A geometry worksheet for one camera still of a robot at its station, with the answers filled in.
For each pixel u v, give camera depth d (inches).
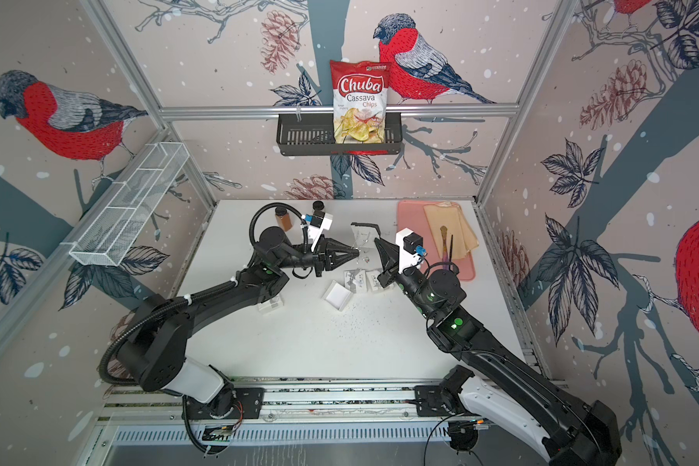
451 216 45.0
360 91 32.9
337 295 36.4
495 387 23.2
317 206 43.5
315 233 25.2
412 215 47.0
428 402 28.7
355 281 37.3
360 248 26.4
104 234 28.1
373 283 36.5
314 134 37.3
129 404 29.7
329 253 25.5
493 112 36.5
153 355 17.1
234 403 28.5
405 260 22.1
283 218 43.2
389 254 23.6
